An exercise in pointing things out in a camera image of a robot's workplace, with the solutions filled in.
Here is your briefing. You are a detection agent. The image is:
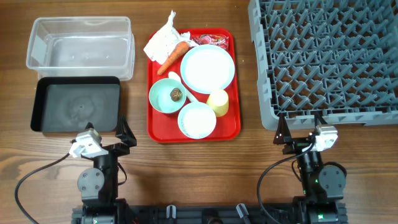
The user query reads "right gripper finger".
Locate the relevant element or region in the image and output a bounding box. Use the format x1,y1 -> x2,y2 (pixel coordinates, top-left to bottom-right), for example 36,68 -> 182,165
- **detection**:
273,114 -> 292,145
314,112 -> 326,126

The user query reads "brown food scrap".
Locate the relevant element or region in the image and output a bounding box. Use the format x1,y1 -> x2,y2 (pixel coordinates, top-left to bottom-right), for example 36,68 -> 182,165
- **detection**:
170,88 -> 183,102

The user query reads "white rice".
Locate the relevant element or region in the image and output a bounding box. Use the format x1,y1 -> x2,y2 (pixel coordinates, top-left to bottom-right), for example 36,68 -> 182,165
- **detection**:
182,108 -> 216,139

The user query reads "light blue bowl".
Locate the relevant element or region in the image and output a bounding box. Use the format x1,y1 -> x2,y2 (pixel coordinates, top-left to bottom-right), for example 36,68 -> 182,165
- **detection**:
177,102 -> 216,139

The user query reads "yellow cup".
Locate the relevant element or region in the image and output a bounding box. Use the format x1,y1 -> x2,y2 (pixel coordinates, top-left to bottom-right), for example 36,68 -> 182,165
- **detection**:
206,90 -> 229,117

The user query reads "orange carrot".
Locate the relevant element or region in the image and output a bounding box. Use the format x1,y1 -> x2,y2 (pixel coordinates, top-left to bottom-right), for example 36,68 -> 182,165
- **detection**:
157,42 -> 190,75

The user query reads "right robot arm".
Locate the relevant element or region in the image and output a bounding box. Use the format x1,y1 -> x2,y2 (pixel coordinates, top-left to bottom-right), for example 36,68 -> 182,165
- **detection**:
274,113 -> 348,224

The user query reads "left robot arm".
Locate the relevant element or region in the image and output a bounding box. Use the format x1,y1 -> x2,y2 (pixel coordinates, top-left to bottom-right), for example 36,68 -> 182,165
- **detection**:
71,115 -> 139,224

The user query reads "grey dishwasher rack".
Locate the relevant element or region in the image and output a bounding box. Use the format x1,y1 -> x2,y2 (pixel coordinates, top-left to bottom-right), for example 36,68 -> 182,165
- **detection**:
248,0 -> 397,130

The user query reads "black tray bin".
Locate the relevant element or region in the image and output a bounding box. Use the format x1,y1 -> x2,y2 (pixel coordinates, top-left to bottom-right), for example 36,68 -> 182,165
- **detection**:
30,77 -> 121,133

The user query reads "green bowl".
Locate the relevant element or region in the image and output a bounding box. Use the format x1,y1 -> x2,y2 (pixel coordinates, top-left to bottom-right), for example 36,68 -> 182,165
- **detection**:
149,78 -> 187,114

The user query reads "white spoon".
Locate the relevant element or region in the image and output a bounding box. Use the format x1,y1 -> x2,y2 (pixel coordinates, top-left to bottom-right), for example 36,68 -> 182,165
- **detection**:
168,72 -> 198,102

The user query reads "red serving tray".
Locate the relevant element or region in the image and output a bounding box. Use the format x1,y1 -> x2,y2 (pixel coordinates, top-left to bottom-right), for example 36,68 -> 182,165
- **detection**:
147,28 -> 241,144

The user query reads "clear plastic bin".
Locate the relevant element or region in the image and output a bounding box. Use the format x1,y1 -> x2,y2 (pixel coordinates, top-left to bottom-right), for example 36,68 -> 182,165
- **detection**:
25,16 -> 135,81

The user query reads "crumpled white napkin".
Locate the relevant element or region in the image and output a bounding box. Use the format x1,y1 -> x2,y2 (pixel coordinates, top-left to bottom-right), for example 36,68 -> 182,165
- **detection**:
144,11 -> 198,65

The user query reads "light blue plate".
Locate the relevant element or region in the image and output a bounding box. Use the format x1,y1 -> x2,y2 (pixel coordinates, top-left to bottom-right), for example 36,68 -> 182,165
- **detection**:
180,44 -> 236,94

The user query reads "red candy wrapper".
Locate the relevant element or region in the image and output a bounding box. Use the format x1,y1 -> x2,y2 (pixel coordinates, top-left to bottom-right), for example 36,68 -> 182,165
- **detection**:
192,34 -> 229,50

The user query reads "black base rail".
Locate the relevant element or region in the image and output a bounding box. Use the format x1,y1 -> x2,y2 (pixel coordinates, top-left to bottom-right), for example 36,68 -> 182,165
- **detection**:
71,203 -> 346,224

